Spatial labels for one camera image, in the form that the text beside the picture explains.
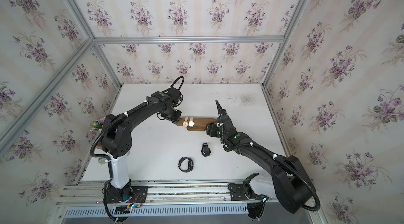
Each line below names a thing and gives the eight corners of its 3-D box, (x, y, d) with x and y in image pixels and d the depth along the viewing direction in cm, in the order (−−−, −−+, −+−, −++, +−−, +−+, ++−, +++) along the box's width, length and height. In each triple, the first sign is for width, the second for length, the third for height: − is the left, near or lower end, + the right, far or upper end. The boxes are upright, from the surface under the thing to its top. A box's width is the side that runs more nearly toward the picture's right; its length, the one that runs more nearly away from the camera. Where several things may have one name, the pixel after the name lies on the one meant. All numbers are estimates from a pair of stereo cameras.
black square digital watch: (205, 158, 86) (205, 154, 81) (199, 149, 89) (199, 144, 84) (210, 154, 87) (211, 150, 82) (205, 145, 91) (205, 141, 86)
